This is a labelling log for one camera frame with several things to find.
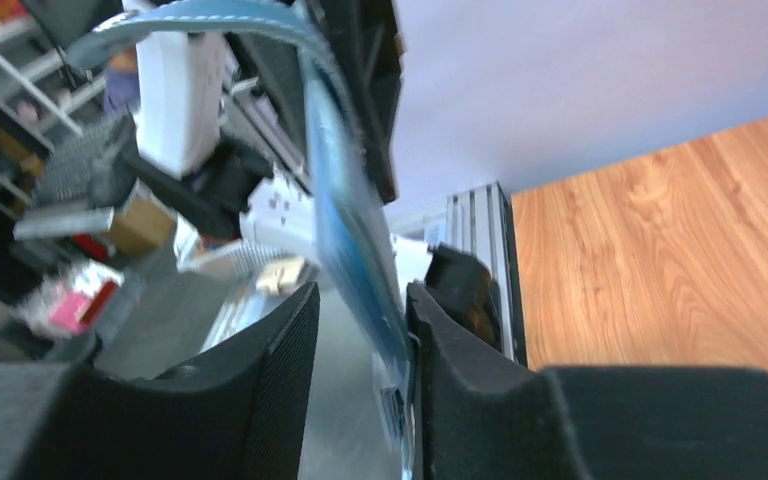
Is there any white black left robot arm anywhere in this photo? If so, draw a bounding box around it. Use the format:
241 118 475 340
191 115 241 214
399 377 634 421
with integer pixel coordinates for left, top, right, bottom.
78 1 402 254

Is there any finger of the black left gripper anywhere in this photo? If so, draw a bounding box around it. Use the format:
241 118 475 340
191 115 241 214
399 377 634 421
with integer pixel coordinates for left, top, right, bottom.
311 0 403 204

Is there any black computer keyboard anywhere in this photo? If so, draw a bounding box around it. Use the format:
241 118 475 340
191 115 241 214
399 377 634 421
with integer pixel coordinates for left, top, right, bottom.
13 113 136 240

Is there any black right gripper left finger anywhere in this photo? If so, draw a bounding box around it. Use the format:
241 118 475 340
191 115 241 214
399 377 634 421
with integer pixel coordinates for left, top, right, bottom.
0 282 320 479

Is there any blue leather card holder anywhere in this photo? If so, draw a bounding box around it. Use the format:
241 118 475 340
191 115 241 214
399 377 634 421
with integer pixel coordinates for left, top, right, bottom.
67 1 416 479

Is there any pink packet in bin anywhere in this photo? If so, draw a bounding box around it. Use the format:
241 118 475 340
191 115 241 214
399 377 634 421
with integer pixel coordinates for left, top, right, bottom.
14 260 124 340

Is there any grey storage shelf rack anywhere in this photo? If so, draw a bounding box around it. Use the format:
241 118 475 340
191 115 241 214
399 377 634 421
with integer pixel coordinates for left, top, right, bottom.
0 1 106 219

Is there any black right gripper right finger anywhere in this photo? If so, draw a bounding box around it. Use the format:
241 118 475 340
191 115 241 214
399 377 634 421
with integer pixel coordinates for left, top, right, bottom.
407 283 768 479

